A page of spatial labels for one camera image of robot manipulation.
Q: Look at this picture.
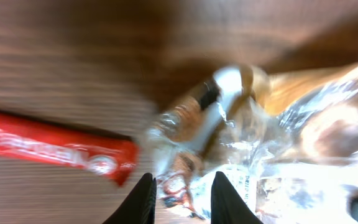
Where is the clear brown snack bag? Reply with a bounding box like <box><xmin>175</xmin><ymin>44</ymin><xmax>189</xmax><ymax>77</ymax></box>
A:
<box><xmin>142</xmin><ymin>65</ymin><xmax>358</xmax><ymax>223</ymax></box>

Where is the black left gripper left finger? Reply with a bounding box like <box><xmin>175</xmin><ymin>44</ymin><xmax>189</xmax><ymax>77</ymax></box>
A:
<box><xmin>103</xmin><ymin>173</ymin><xmax>157</xmax><ymax>224</ymax></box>

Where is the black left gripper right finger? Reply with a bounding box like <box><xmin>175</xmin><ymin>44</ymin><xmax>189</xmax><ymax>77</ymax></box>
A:
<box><xmin>211</xmin><ymin>171</ymin><xmax>262</xmax><ymax>224</ymax></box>

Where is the red snack bar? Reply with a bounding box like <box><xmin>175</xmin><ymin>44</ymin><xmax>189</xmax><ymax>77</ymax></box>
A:
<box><xmin>0</xmin><ymin>111</ymin><xmax>139</xmax><ymax>186</ymax></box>

